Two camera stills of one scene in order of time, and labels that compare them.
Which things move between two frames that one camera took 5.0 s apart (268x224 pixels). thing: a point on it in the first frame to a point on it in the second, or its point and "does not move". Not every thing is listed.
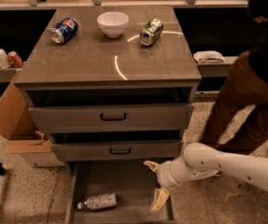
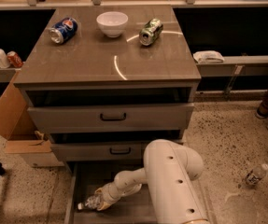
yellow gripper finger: (161, 194) to (105, 205)
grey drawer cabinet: (116, 86) does not move
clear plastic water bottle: (98, 202) does not move
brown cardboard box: (12, 119) does not move
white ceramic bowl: (113, 23) does not move
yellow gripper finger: (155, 167) to (101, 191)
